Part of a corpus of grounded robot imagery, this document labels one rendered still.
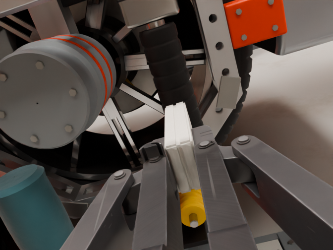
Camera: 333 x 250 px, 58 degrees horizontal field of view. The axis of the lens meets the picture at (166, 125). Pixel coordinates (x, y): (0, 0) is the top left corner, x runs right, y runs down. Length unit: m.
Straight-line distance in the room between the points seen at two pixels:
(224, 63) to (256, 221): 0.96
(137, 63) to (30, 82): 0.27
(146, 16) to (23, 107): 0.21
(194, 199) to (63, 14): 0.42
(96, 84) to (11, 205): 0.22
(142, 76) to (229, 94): 0.31
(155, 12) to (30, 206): 0.35
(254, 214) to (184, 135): 1.26
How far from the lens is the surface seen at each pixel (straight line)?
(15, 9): 0.35
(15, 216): 0.52
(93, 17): 0.62
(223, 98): 0.53
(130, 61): 0.62
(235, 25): 0.51
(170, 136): 0.16
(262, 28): 0.52
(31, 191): 0.51
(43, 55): 0.39
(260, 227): 1.35
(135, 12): 0.28
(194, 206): 0.63
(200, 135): 0.17
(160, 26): 0.29
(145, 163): 0.15
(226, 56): 0.52
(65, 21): 0.53
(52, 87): 0.39
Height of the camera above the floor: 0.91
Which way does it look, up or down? 20 degrees down
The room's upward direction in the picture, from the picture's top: 18 degrees counter-clockwise
